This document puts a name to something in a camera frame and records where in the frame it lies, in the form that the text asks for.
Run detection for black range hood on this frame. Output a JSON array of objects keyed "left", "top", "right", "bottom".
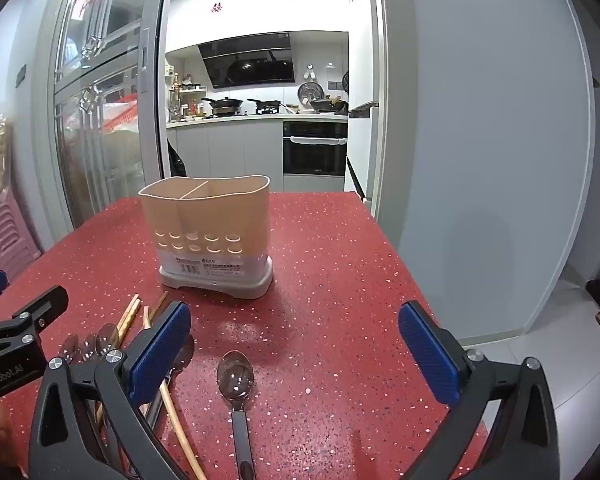
[{"left": 197, "top": 32, "right": 296, "bottom": 90}]

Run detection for yellow speckled chopstick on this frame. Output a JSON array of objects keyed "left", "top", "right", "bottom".
[{"left": 147, "top": 291, "right": 170, "bottom": 325}]

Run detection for black built-in oven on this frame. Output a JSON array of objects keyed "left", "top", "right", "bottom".
[{"left": 282, "top": 121, "right": 348, "bottom": 177}]

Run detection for pink plastic stool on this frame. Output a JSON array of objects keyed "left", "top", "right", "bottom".
[{"left": 0, "top": 195, "right": 45, "bottom": 283}]

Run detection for beige plastic utensil holder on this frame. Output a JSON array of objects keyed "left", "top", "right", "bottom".
[{"left": 138, "top": 175, "right": 275, "bottom": 301}]

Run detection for sliding glass door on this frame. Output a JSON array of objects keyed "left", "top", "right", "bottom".
[{"left": 32, "top": 0, "right": 173, "bottom": 233}]

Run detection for round metal colander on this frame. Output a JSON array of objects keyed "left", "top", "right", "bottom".
[{"left": 297, "top": 81, "right": 323, "bottom": 106}]

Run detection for blue speckled chopstick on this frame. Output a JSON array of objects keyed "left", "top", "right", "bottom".
[{"left": 141, "top": 306, "right": 208, "bottom": 480}]

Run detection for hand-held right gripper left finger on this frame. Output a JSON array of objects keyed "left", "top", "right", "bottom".
[{"left": 27, "top": 301, "right": 193, "bottom": 480}]

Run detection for condiment bottle rack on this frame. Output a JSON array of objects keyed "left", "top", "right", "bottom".
[{"left": 166, "top": 62, "right": 203, "bottom": 123}]

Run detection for white fridge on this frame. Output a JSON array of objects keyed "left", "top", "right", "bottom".
[{"left": 346, "top": 0, "right": 381, "bottom": 196}]

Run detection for black wok with food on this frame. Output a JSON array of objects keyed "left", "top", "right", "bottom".
[{"left": 307, "top": 96, "right": 350, "bottom": 113}]

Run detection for white kitchen counter cabinet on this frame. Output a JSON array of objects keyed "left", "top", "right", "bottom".
[{"left": 166, "top": 112, "right": 350, "bottom": 192}]

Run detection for red plastic basket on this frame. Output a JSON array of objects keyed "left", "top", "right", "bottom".
[{"left": 102, "top": 94, "right": 142, "bottom": 133}]

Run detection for black frying pan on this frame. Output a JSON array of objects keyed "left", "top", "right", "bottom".
[{"left": 247, "top": 97, "right": 283, "bottom": 113}]

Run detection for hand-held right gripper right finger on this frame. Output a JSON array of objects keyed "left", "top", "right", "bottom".
[{"left": 398, "top": 301, "right": 563, "bottom": 480}]

